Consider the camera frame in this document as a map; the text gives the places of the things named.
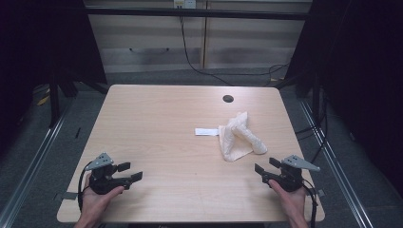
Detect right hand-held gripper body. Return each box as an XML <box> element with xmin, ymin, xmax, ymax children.
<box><xmin>261</xmin><ymin>154</ymin><xmax>321</xmax><ymax>193</ymax></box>

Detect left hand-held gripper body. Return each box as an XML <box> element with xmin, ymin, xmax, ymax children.
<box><xmin>85</xmin><ymin>152</ymin><xmax>132</xmax><ymax>196</ymax></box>

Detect cream printed towel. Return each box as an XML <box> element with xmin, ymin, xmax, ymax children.
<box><xmin>194</xmin><ymin>110</ymin><xmax>269</xmax><ymax>163</ymax></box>

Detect person's left hand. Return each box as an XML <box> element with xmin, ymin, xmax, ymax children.
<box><xmin>75</xmin><ymin>172</ymin><xmax>125</xmax><ymax>225</ymax></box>

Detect person's right hand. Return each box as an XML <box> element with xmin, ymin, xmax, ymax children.
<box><xmin>268</xmin><ymin>179</ymin><xmax>311</xmax><ymax>222</ymax></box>

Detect black curtain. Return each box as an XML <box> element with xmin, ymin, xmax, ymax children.
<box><xmin>0</xmin><ymin>0</ymin><xmax>108</xmax><ymax>156</ymax></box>
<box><xmin>284</xmin><ymin>0</ymin><xmax>403</xmax><ymax>199</ymax></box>

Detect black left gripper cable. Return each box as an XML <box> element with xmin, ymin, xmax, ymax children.
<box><xmin>77</xmin><ymin>161</ymin><xmax>93</xmax><ymax>212</ymax></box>

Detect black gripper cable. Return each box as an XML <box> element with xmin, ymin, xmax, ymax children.
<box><xmin>301</xmin><ymin>178</ymin><xmax>319</xmax><ymax>228</ymax></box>
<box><xmin>77</xmin><ymin>161</ymin><xmax>93</xmax><ymax>212</ymax></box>

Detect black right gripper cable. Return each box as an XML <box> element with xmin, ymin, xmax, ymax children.
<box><xmin>301</xmin><ymin>178</ymin><xmax>319</xmax><ymax>228</ymax></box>

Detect black floor cables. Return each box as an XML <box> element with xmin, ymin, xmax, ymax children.
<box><xmin>295</xmin><ymin>93</ymin><xmax>331</xmax><ymax>164</ymax></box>

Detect metal floor rail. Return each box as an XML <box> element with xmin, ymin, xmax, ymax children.
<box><xmin>0</xmin><ymin>97</ymin><xmax>74</xmax><ymax>228</ymax></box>
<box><xmin>298</xmin><ymin>99</ymin><xmax>375</xmax><ymax>228</ymax></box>

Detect black stand post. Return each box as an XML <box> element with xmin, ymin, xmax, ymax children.
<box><xmin>311</xmin><ymin>70</ymin><xmax>321</xmax><ymax>122</ymax></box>
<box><xmin>48</xmin><ymin>71</ymin><xmax>62</xmax><ymax>129</ymax></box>

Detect black wall power cable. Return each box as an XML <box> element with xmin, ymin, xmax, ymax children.
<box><xmin>179</xmin><ymin>15</ymin><xmax>290</xmax><ymax>87</ymax></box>

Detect black horizontal frame bar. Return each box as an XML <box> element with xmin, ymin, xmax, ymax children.
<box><xmin>85</xmin><ymin>7</ymin><xmax>314</xmax><ymax>22</ymax></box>

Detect white wall power outlet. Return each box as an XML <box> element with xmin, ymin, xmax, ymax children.
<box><xmin>173</xmin><ymin>0</ymin><xmax>198</xmax><ymax>10</ymax></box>

